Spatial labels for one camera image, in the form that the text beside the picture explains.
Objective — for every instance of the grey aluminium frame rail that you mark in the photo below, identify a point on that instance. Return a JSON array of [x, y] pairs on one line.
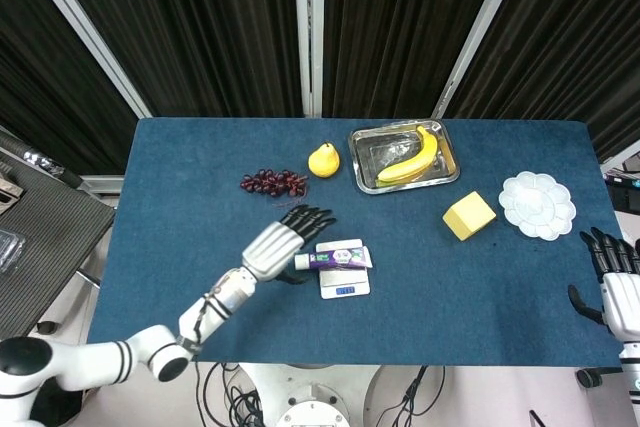
[[102, 184]]

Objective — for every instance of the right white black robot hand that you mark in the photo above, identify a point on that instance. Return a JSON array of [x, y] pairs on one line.
[[622, 302]]

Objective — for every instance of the black pleated curtain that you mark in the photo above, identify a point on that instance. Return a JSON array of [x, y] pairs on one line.
[[45, 87], [400, 32], [200, 32], [575, 47]]

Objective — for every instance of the white kitchen scale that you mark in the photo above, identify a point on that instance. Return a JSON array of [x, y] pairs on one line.
[[345, 282]]

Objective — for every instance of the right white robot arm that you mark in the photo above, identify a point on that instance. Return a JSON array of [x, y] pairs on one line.
[[631, 367]]

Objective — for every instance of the black caster wheel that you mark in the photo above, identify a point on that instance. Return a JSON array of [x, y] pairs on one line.
[[591, 377]]

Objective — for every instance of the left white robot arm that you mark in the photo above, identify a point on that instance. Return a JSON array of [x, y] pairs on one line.
[[150, 347]]

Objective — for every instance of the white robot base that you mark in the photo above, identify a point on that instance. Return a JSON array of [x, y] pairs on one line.
[[312, 397]]

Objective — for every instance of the purple and white tube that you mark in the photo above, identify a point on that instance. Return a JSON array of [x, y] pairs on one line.
[[340, 258]]

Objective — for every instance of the dark red grape bunch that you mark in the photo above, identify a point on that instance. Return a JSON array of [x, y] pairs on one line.
[[272, 182]]

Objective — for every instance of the blue table mat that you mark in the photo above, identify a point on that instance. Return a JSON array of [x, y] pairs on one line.
[[425, 287]]

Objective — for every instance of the clear plastic package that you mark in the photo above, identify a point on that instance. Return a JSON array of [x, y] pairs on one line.
[[10, 252]]

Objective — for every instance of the white flower-shaped palette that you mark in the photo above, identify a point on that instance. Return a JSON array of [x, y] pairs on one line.
[[537, 204]]

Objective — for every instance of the yellow cube block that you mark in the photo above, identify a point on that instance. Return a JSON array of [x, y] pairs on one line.
[[467, 217]]

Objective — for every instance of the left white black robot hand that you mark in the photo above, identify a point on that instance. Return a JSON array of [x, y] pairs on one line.
[[272, 247]]

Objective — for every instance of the yellow pear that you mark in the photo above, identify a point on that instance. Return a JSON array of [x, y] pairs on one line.
[[324, 163]]

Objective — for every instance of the black corrugated cable conduit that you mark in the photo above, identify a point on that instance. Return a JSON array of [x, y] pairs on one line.
[[42, 159]]

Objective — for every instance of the grey aluminium frame post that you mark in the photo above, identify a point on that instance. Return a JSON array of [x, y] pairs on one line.
[[480, 32], [310, 32], [85, 32]]

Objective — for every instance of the black device with buttons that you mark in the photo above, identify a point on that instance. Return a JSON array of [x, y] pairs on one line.
[[625, 192]]

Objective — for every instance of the yellow banana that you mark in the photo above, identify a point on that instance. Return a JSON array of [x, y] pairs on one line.
[[412, 164]]

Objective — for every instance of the steel rectangular tray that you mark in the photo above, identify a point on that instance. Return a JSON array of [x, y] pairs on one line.
[[372, 152]]

